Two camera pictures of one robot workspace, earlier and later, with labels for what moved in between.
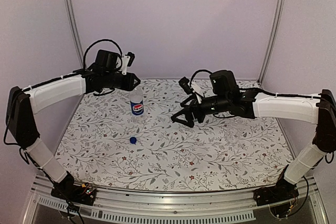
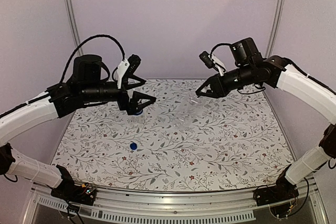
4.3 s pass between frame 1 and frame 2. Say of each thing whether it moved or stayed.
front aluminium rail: stayed
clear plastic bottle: moved
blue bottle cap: moved
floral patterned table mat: stayed
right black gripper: moved
